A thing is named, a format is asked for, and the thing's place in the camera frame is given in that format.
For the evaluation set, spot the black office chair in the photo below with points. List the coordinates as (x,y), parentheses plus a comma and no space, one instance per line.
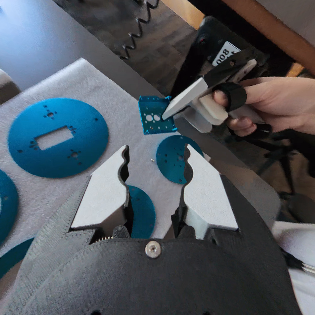
(285,152)

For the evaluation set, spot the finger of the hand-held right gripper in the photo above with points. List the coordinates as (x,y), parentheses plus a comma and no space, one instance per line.
(187,98)

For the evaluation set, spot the large blue disc rectangular cutout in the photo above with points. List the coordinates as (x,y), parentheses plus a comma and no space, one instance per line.
(86,128)

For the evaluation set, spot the blue square metal bracket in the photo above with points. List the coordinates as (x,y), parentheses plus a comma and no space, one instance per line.
(147,123)

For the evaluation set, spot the white foam frame round hole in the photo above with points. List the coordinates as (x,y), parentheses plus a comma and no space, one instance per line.
(3,78)

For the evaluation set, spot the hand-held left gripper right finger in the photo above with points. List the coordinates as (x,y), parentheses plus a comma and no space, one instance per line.
(206,196)

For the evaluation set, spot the white foam sheet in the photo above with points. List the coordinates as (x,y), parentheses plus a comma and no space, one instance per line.
(98,86)

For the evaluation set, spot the small blue perforated disc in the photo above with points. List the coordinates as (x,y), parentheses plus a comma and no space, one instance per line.
(142,214)
(169,167)

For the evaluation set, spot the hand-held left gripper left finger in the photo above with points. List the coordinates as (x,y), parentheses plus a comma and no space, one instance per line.
(103,194)

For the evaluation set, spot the person's right hand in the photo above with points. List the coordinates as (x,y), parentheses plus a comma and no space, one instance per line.
(283,103)

